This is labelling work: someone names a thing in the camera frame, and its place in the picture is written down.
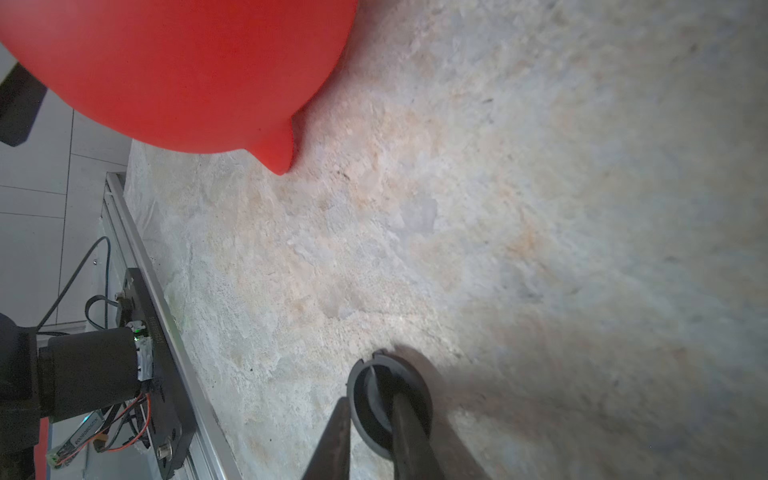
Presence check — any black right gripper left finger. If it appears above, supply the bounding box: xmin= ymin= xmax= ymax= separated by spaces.
xmin=302 ymin=397 xmax=351 ymax=480

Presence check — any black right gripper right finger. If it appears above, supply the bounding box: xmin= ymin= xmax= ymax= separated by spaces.
xmin=391 ymin=393 xmax=445 ymax=480

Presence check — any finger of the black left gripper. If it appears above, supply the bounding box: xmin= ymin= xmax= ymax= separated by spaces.
xmin=0 ymin=63 xmax=47 ymax=147

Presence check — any black plug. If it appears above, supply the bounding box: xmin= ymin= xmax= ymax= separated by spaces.
xmin=346 ymin=350 xmax=433 ymax=460

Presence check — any red piggy bank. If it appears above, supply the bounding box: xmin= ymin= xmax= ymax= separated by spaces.
xmin=1 ymin=1 xmax=357 ymax=175

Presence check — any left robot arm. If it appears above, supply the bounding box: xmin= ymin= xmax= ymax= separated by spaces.
xmin=1 ymin=63 xmax=140 ymax=479

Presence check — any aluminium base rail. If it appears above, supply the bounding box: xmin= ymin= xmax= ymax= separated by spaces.
xmin=102 ymin=172 xmax=242 ymax=479

